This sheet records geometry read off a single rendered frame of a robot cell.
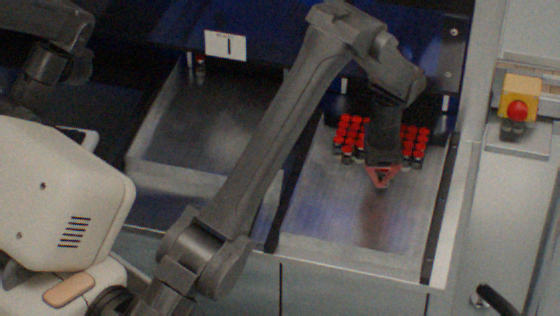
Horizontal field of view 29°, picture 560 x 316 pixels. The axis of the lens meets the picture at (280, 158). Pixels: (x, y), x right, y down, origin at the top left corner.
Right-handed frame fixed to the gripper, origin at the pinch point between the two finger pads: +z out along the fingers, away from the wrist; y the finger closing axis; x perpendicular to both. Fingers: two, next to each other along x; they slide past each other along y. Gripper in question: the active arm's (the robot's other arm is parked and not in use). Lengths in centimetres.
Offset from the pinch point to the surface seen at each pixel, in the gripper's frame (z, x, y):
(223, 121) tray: 3.8, 30.3, 19.5
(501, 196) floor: 91, -51, 87
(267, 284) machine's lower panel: 61, 20, 25
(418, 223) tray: 3.2, -7.0, -9.2
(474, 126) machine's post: -0.9, -19.9, 13.7
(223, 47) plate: -9.6, 30.4, 27.0
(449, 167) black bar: 1.3, -14.1, 4.1
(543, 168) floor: 90, -66, 99
